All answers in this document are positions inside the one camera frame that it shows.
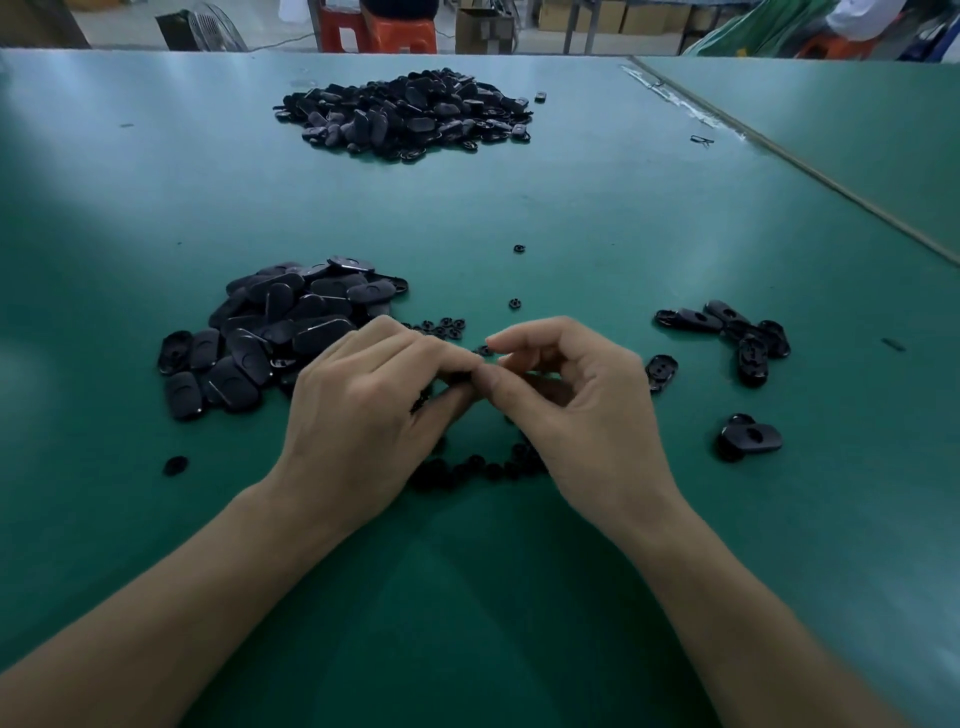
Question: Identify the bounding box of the person's right forearm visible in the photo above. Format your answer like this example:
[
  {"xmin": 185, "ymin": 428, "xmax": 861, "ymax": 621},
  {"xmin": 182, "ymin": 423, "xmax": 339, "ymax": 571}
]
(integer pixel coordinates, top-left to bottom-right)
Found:
[{"xmin": 615, "ymin": 507, "xmax": 902, "ymax": 728}]

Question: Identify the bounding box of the person's left forearm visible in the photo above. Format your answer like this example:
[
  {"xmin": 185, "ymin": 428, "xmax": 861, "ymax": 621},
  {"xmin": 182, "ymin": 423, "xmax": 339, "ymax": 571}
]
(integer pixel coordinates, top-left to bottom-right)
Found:
[{"xmin": 0, "ymin": 472, "xmax": 354, "ymax": 728}]

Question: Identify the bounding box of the red plastic stool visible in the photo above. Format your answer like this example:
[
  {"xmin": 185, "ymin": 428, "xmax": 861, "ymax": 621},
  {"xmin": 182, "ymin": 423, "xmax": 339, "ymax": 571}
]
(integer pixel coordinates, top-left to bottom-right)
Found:
[
  {"xmin": 316, "ymin": 4, "xmax": 368, "ymax": 54},
  {"xmin": 795, "ymin": 33, "xmax": 875, "ymax": 62},
  {"xmin": 364, "ymin": 13, "xmax": 440, "ymax": 56}
]

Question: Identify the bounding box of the pile of black oval shells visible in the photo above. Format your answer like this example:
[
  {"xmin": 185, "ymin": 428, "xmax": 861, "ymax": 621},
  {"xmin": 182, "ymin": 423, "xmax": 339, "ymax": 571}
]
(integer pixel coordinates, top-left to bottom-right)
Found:
[{"xmin": 646, "ymin": 300, "xmax": 792, "ymax": 464}]

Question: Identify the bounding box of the large brown cardboard box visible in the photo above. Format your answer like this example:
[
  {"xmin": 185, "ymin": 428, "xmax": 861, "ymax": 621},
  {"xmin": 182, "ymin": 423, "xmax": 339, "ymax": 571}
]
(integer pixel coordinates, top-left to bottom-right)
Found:
[{"xmin": 0, "ymin": 0, "xmax": 92, "ymax": 50}]

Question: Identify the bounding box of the person's right hand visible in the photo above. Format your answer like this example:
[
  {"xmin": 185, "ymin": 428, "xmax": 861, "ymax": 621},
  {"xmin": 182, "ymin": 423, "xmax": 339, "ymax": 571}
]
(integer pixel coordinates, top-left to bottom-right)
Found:
[{"xmin": 474, "ymin": 315, "xmax": 689, "ymax": 554}]

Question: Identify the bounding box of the person's left hand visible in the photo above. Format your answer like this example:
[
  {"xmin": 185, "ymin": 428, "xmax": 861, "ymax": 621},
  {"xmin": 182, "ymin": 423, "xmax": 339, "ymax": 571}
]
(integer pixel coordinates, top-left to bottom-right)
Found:
[{"xmin": 274, "ymin": 315, "xmax": 485, "ymax": 527}]

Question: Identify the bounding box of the green striped bag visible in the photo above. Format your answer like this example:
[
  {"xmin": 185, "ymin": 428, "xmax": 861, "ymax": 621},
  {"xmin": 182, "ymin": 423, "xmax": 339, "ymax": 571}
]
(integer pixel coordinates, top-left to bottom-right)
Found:
[{"xmin": 682, "ymin": 0, "xmax": 839, "ymax": 59}]

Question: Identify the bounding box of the small open cardboard box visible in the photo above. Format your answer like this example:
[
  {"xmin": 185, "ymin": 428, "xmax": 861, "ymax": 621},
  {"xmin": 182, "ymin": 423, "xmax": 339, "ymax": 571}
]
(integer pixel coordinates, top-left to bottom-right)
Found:
[{"xmin": 456, "ymin": 4, "xmax": 519, "ymax": 56}]

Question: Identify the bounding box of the pile of small black buttons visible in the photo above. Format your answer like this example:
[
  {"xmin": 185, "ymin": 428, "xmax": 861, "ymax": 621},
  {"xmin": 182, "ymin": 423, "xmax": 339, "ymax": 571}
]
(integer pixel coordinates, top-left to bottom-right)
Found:
[{"xmin": 408, "ymin": 315, "xmax": 549, "ymax": 494}]

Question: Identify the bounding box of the grey floor fan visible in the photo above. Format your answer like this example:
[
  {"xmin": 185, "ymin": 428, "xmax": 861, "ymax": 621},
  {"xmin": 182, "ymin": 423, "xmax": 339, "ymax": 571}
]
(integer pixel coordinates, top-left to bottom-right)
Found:
[{"xmin": 154, "ymin": 4, "xmax": 249, "ymax": 53}]

